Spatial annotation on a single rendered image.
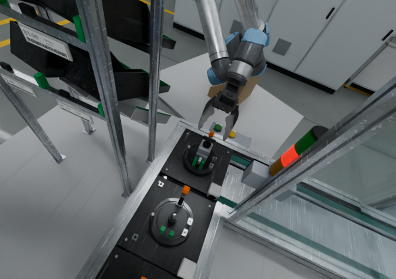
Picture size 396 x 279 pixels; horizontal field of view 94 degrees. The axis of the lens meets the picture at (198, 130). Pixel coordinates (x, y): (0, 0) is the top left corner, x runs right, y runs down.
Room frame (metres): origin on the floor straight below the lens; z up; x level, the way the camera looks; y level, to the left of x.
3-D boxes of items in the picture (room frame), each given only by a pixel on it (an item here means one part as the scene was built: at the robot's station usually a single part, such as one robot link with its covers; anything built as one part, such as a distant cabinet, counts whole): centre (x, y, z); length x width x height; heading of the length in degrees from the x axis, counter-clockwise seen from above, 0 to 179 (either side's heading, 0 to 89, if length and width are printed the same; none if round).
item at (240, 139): (0.61, -0.16, 0.93); 0.21 x 0.07 x 0.06; 83
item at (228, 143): (0.53, -0.34, 0.91); 0.89 x 0.06 x 0.11; 83
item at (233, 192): (0.35, -0.34, 0.91); 0.84 x 0.28 x 0.10; 83
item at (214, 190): (0.30, -0.13, 0.97); 0.05 x 0.05 x 0.04; 83
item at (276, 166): (0.27, -0.22, 1.29); 0.05 x 0.05 x 0.05
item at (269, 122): (1.00, -0.10, 0.84); 0.90 x 0.70 x 0.03; 62
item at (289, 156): (0.27, -0.22, 1.34); 0.05 x 0.05 x 0.05
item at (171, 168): (0.41, -0.05, 0.96); 0.24 x 0.24 x 0.02; 83
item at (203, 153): (0.40, -0.05, 1.06); 0.08 x 0.04 x 0.07; 173
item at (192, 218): (0.16, -0.02, 1.01); 0.24 x 0.24 x 0.13; 83
